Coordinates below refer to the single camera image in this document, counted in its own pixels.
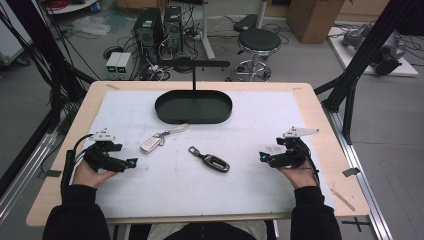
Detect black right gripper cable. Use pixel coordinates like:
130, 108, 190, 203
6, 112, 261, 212
299, 141, 322, 186

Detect black round stool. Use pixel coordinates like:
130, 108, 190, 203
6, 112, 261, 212
225, 27, 283, 83

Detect black key rack oval tray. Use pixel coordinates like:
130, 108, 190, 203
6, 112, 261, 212
154, 59, 234, 126

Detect aluminium rail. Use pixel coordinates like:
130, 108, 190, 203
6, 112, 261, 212
0, 111, 69, 223
323, 105, 395, 240

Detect slim black computer tower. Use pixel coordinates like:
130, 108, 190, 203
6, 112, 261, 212
162, 4, 184, 55

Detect grey machine parts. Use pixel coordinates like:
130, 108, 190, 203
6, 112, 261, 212
341, 22, 408, 77

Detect white round table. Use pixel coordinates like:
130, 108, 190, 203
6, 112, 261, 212
42, 0, 100, 15

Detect black flat case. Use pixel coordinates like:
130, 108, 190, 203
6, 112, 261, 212
232, 13, 259, 33

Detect clear plastic bag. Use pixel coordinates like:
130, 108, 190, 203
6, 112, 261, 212
70, 15, 112, 37

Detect brown cardboard box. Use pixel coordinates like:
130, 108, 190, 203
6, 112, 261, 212
287, 0, 346, 45

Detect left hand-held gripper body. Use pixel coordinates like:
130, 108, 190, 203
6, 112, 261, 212
83, 128, 117, 173

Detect black metal frame stand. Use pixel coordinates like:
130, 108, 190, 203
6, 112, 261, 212
0, 0, 98, 141
314, 0, 424, 145

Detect thin wooden strip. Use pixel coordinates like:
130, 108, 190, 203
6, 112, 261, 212
329, 187, 357, 213

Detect person's right hand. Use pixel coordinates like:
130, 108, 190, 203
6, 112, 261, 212
277, 161, 318, 191

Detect white desk leg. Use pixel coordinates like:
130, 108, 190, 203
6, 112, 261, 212
199, 0, 217, 61

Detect person's left hand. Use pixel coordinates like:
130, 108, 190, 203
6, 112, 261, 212
72, 160, 118, 190

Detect white key fob with strap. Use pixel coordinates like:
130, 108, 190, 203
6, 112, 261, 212
139, 123, 191, 155

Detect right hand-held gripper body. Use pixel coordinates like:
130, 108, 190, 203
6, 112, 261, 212
281, 126, 320, 169

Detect grey bench power supply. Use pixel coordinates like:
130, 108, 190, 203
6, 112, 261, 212
105, 51, 122, 81
115, 52, 133, 81

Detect white board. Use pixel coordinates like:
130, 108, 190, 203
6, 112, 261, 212
327, 25, 420, 78

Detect black car key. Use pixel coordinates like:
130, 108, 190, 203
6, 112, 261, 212
187, 145, 231, 174

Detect large black computer tower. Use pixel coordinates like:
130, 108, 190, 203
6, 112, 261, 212
132, 6, 165, 65

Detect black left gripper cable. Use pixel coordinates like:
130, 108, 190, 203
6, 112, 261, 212
60, 133, 95, 197

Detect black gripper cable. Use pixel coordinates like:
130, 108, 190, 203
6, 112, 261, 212
60, 133, 95, 197
299, 141, 322, 186

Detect person's torso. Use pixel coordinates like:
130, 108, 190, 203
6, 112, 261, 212
129, 219, 278, 240

